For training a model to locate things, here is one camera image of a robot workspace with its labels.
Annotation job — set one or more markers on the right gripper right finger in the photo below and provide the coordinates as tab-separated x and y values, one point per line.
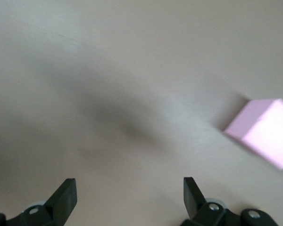
214	215

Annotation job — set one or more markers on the pink foam cube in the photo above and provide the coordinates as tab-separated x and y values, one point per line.
266	134

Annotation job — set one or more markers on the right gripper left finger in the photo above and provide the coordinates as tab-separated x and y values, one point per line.
37	216

